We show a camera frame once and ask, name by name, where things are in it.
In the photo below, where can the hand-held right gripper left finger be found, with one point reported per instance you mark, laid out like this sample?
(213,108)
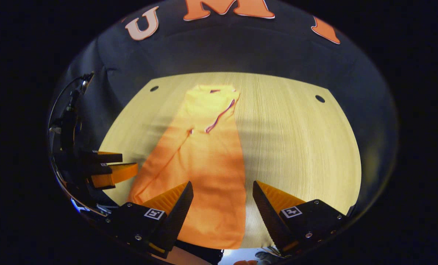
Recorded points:
(178,217)

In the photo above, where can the orange T-shirt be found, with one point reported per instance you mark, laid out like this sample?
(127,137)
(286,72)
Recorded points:
(211,165)

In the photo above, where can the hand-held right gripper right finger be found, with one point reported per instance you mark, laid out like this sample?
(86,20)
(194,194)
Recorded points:
(268,217)

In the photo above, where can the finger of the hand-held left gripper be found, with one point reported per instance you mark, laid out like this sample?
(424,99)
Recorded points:
(119,172)
(106,157)

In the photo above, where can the black backdrop cloth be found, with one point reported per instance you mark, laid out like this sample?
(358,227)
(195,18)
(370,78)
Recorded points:
(241,51)

